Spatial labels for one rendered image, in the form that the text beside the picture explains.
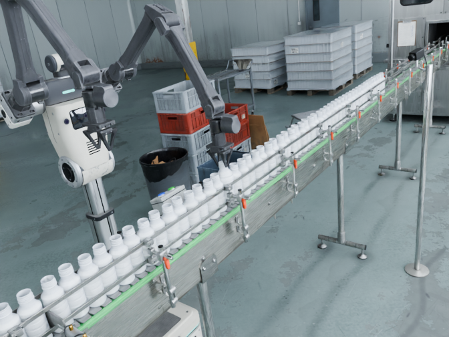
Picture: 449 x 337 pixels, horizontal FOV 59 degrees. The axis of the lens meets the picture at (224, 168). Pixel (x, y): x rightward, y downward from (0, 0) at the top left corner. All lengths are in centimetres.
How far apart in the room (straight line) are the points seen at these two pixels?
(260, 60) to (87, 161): 727
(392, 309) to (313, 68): 616
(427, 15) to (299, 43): 301
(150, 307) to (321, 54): 713
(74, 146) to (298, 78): 690
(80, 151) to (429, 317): 212
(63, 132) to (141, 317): 86
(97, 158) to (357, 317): 175
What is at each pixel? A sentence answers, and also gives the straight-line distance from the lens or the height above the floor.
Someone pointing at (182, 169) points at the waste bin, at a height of 53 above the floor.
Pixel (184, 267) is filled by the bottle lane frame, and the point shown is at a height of 93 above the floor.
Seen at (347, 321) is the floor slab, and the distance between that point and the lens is 261.
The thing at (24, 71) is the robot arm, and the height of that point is 167.
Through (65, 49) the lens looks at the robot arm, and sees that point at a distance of 139.
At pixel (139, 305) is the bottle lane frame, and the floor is 92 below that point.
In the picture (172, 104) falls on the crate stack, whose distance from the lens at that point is 410.
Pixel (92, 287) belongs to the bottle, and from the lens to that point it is 128.
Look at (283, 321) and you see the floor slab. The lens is 260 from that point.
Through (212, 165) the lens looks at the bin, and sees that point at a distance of 246.
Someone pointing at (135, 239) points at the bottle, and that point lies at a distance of 135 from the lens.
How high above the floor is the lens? 177
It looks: 21 degrees down
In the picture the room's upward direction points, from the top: 8 degrees counter-clockwise
